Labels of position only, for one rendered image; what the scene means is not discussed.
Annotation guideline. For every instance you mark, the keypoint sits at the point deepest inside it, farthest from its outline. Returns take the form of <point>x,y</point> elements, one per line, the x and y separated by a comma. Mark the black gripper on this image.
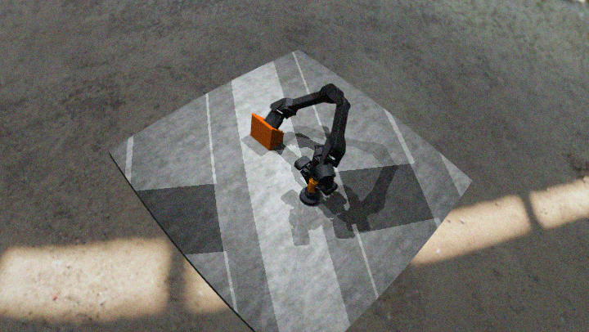
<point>308,171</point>

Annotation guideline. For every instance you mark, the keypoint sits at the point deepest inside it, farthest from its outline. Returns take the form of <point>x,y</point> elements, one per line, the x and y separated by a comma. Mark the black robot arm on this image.
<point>335,144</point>

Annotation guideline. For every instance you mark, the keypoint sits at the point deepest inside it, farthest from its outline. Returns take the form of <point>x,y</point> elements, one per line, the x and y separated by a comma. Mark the orange knob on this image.
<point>311,185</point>

